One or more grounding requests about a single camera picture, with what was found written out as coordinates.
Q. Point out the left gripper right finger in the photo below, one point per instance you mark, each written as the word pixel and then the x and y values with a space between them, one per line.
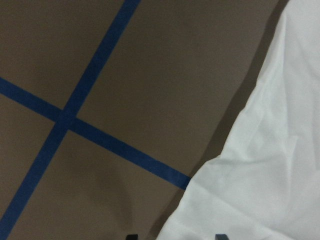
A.
pixel 221 237

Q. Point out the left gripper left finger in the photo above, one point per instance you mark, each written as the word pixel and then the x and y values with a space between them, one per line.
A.
pixel 131 237

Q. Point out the white long sleeve t-shirt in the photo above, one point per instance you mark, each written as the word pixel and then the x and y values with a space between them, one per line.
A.
pixel 265 184

